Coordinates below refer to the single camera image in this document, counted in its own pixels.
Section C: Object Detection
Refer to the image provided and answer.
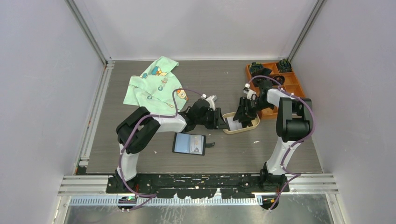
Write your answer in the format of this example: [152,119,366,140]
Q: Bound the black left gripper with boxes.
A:
[196,108,228,130]

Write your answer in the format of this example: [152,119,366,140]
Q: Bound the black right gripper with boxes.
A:
[233,97,274,123]

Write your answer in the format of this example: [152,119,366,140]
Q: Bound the white striped credit card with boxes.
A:
[227,117,243,131]

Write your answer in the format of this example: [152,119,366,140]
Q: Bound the black leather card holder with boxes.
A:
[172,133,215,156]

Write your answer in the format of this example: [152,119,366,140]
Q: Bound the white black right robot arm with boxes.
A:
[233,81,314,192]

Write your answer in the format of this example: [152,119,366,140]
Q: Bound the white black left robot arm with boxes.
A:
[116,95,227,193]

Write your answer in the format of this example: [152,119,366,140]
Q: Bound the beige oval tray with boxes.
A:
[223,112,260,135]

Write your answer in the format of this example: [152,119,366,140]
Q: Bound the dark rolled belt back left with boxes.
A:
[249,62,272,77]

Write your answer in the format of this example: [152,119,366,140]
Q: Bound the dark rolled belt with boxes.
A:
[276,58,292,73]
[272,75,285,85]
[249,62,272,77]

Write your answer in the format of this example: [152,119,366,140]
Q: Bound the dark rolled belt front right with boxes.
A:
[272,75,285,85]

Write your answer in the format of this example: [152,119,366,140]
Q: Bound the orange compartment organizer box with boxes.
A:
[258,62,306,119]

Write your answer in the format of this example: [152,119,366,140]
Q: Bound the dark rolled belt back right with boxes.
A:
[276,58,292,73]

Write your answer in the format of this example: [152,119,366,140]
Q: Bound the green cartoon print cloth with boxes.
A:
[123,56,189,115]

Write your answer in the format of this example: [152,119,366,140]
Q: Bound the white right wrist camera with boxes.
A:
[243,83,257,100]

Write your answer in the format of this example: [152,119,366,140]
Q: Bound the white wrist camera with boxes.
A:
[243,83,257,100]
[205,95,217,111]

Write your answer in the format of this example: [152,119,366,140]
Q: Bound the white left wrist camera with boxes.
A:
[205,95,217,111]

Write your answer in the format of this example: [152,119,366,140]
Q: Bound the aluminium front rail frame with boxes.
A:
[58,173,339,209]

